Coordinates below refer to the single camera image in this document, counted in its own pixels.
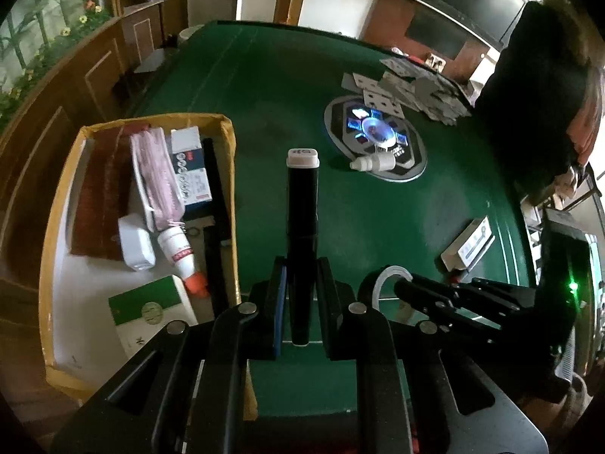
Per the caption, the roll of adhesive tape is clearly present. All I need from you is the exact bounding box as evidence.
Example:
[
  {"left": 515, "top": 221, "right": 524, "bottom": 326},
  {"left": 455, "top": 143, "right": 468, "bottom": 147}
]
[{"left": 357, "top": 264, "right": 414, "bottom": 324}]

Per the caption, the white bottle with orange cap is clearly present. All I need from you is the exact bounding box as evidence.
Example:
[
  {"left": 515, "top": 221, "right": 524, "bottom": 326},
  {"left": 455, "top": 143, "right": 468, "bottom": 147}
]
[{"left": 157, "top": 225, "right": 209, "bottom": 298}]

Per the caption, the white blue orange medicine box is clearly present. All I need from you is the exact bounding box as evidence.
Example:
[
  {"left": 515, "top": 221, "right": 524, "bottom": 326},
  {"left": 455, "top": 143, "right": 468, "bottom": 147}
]
[{"left": 441, "top": 216, "right": 494, "bottom": 272}]

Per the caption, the green and white medicine box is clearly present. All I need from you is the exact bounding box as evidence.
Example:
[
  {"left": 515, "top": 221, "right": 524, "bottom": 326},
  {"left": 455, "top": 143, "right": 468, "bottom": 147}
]
[{"left": 108, "top": 276, "right": 198, "bottom": 359}]

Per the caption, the black tube with white cap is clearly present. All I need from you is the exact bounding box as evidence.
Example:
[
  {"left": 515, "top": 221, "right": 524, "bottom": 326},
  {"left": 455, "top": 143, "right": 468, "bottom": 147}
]
[{"left": 286, "top": 148, "right": 320, "bottom": 347}]

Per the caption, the white square plastic case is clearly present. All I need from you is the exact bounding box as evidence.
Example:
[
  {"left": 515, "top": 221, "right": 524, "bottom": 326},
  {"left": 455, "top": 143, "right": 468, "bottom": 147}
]
[{"left": 118, "top": 213, "right": 156, "bottom": 272}]

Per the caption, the pink cotton pad pack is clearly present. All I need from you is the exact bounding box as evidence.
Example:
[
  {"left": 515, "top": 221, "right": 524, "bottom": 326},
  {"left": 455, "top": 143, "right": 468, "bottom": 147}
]
[{"left": 130, "top": 127, "right": 185, "bottom": 233}]

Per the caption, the white and black medicine box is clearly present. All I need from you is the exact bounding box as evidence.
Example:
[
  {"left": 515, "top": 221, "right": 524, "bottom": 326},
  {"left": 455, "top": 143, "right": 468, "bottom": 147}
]
[{"left": 170, "top": 126, "right": 212, "bottom": 211}]

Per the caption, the dark red foil pouch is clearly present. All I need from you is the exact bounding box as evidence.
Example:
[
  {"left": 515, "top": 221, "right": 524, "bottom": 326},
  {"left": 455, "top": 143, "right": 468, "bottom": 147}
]
[{"left": 71, "top": 121, "right": 149, "bottom": 260}]

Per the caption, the small white dropper bottle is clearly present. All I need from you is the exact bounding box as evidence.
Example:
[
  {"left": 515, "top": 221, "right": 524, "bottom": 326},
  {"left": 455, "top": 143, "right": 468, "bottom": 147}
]
[{"left": 350, "top": 152, "right": 397, "bottom": 172}]

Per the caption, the yellow cardboard storage box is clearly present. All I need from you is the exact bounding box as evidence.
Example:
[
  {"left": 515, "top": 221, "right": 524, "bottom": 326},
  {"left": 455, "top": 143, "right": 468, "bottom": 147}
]
[{"left": 39, "top": 113, "right": 241, "bottom": 402}]

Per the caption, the round mahjong table centre console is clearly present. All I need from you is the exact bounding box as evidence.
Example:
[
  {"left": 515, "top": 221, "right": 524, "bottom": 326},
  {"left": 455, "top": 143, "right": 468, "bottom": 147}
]
[{"left": 324, "top": 95, "right": 428, "bottom": 183}]

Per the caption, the scattered playing cards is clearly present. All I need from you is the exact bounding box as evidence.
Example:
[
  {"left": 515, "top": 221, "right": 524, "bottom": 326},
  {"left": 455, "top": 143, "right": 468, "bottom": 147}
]
[{"left": 341, "top": 58, "right": 471, "bottom": 126}]

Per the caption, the person in dark clothing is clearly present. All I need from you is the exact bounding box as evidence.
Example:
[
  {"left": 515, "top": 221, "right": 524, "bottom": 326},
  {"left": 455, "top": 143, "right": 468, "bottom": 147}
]
[{"left": 475, "top": 0, "right": 604, "bottom": 201}]

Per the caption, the wooden cabinet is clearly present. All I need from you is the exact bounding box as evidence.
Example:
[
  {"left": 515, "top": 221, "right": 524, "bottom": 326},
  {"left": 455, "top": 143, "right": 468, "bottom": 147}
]
[{"left": 1, "top": 0, "right": 189, "bottom": 292}]

